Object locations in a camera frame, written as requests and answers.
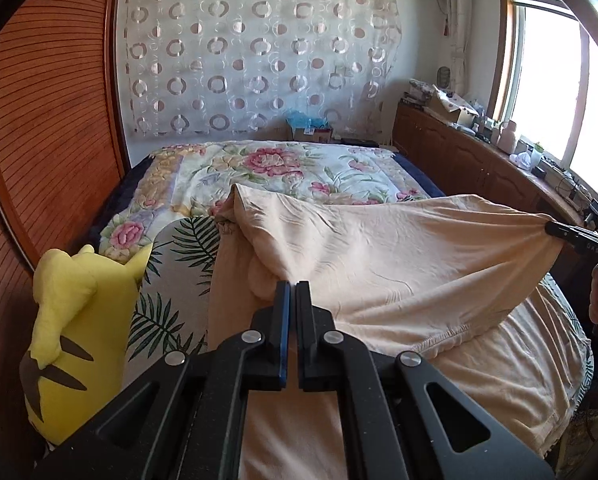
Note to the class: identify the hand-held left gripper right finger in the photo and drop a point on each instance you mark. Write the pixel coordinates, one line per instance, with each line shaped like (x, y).
(304, 330)

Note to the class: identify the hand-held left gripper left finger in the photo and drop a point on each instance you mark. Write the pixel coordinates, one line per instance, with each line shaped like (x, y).
(284, 340)

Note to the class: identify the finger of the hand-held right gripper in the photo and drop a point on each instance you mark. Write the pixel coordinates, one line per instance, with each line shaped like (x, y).
(574, 235)

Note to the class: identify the beige printed t-shirt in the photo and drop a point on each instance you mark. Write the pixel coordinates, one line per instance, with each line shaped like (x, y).
(379, 260)

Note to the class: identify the black clamp stand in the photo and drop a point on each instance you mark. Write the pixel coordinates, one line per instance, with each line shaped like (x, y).
(594, 216)

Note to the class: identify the small black box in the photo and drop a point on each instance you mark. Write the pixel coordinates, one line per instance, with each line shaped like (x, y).
(539, 171)

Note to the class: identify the green capped bottle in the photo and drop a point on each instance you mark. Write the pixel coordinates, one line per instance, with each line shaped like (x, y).
(537, 156)

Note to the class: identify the white plastic bag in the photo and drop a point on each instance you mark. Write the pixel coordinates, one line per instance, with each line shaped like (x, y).
(521, 158)

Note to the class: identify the leaf print bedsheet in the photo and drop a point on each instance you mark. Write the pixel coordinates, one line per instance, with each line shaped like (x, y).
(179, 270)

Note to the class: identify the wooden sideboard cabinet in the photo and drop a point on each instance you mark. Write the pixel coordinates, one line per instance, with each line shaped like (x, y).
(459, 155)

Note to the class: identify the wooden framed window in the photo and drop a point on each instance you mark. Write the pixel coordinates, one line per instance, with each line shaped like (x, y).
(544, 85)

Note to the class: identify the floral quilt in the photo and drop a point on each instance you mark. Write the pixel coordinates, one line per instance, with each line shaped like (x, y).
(279, 165)

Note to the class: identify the open cardboard box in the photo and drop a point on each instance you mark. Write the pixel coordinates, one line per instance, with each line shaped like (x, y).
(454, 115)

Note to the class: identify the black flat device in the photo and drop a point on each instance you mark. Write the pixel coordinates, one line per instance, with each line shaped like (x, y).
(359, 142)

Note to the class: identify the cardboard box with blue cloth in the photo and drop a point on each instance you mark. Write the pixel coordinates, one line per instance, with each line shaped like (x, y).
(314, 132)

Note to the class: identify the dark oval object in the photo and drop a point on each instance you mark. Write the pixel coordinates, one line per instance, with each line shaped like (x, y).
(444, 76)

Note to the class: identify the yellow plush toy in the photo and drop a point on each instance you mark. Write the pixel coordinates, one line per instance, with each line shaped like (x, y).
(79, 310)

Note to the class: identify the stack of floral boxes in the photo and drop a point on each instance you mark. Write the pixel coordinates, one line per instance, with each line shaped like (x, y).
(418, 92)

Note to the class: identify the red curtain tassel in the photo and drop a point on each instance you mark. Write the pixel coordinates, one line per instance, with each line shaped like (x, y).
(446, 30)

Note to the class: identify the white window curtain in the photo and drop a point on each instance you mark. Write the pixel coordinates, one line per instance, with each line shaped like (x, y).
(459, 20)

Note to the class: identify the circle patterned sheer curtain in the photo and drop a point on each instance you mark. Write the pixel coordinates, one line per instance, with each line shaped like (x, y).
(259, 60)

